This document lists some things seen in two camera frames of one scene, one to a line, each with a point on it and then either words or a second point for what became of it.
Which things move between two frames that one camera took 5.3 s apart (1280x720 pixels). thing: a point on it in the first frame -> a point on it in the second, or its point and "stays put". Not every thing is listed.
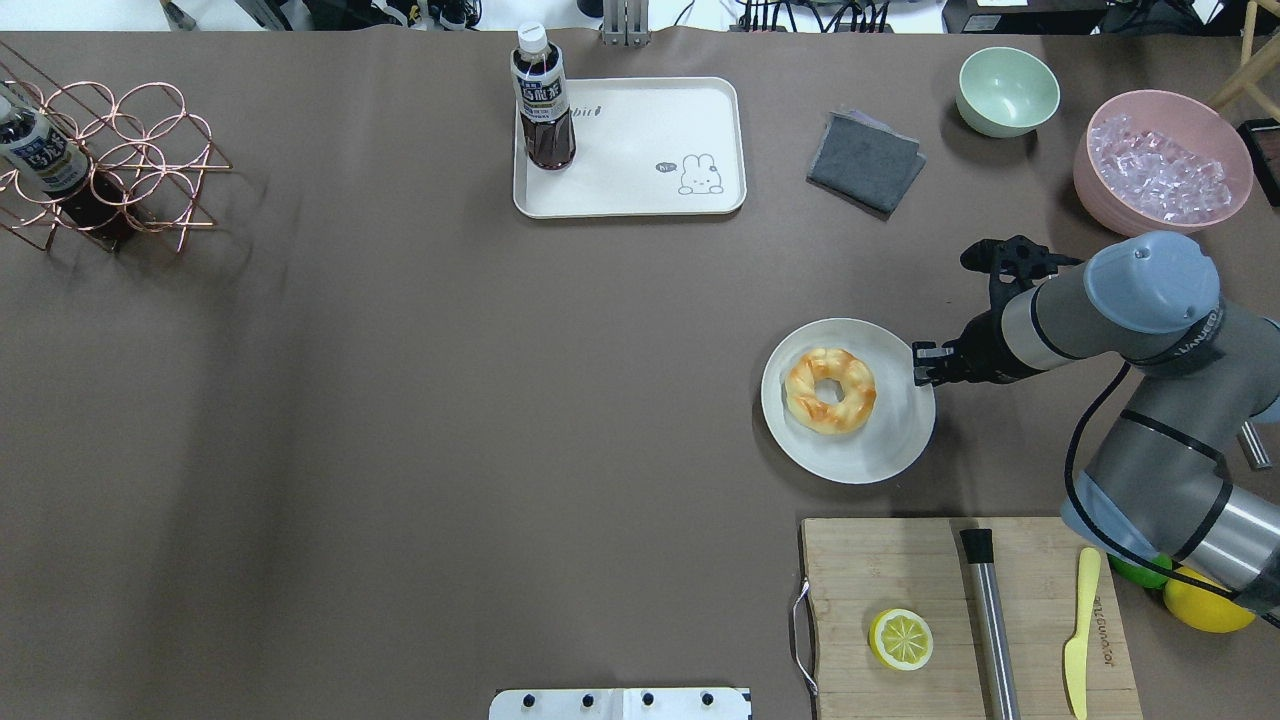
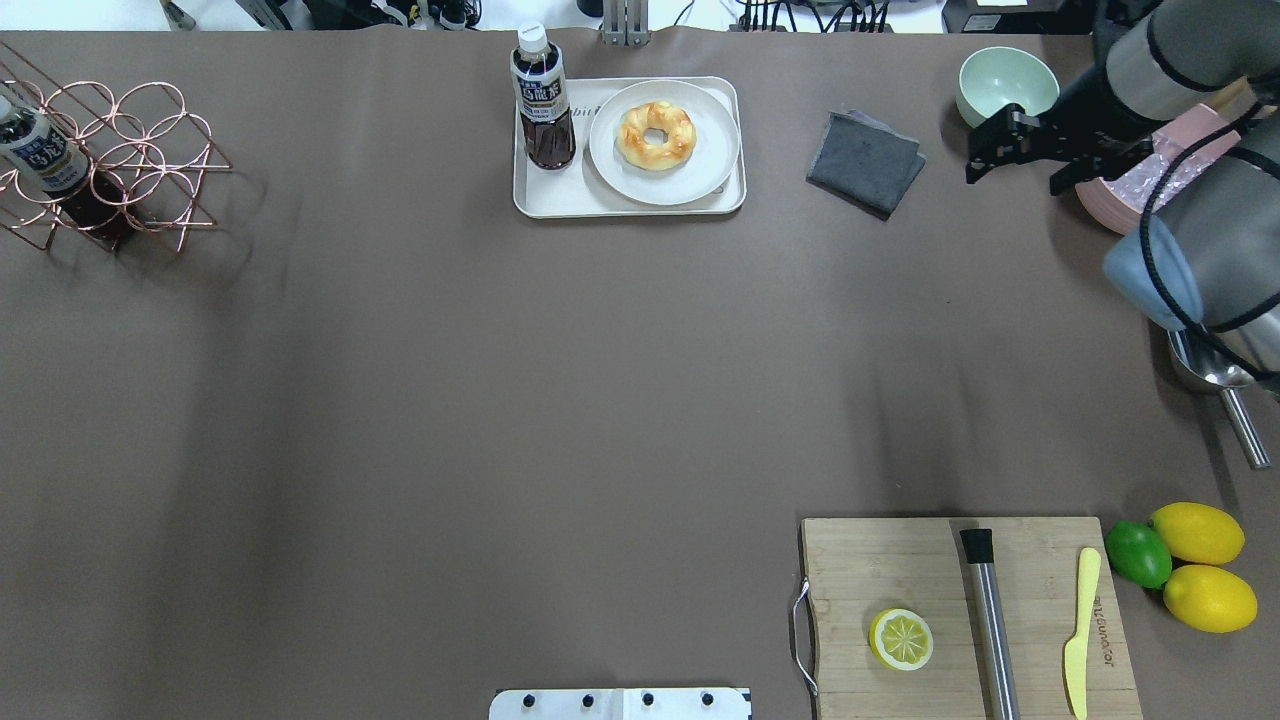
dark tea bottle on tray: (549, 136) stays put
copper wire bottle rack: (152, 156) stays put
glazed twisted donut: (815, 365) -> (678, 146)
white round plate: (895, 430) -> (664, 142)
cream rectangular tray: (643, 146) stays put
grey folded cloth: (865, 163) stays put
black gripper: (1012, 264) -> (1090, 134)
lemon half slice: (901, 639) stays put
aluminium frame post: (625, 23) stays put
